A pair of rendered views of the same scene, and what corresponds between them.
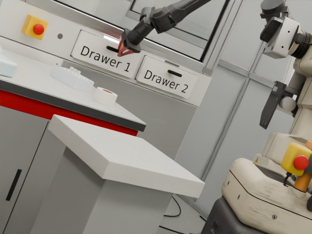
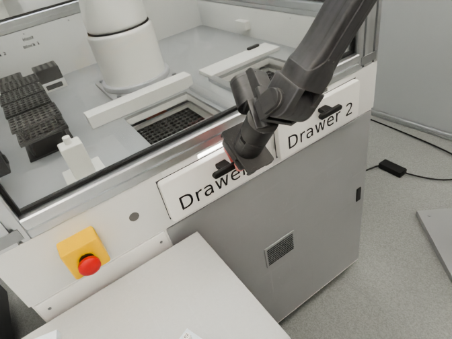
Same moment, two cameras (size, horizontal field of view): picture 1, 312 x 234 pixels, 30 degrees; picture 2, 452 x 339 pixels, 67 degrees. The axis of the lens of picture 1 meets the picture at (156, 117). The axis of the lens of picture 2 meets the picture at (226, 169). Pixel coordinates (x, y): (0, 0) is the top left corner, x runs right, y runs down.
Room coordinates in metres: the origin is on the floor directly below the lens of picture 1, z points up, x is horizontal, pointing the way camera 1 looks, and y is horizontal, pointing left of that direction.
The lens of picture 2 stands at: (1.72, 0.16, 1.35)
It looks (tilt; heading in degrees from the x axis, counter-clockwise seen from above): 37 degrees down; 9
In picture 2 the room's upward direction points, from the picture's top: 13 degrees counter-clockwise
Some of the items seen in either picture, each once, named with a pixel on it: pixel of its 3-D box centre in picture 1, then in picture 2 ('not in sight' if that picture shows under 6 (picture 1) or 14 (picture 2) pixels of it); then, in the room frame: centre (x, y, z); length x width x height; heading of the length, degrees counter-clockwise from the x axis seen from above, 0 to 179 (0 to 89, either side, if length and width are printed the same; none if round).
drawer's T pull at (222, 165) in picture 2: (113, 48); (224, 166); (2.32, 0.26, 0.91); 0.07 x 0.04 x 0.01; 125
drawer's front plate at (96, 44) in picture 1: (107, 55); (220, 172); (2.35, 0.28, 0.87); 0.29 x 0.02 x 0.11; 125
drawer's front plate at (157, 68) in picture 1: (167, 77); (319, 118); (2.53, 0.02, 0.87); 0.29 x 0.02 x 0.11; 125
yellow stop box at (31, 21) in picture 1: (35, 27); (84, 253); (2.14, 0.54, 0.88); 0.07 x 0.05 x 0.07; 125
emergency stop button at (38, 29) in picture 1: (38, 29); (89, 264); (2.11, 0.52, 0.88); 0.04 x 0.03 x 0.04; 125
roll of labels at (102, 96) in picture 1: (105, 97); not in sight; (1.84, 0.17, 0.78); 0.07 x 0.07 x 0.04
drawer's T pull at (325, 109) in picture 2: (173, 72); (326, 110); (2.51, 0.01, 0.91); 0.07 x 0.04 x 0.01; 125
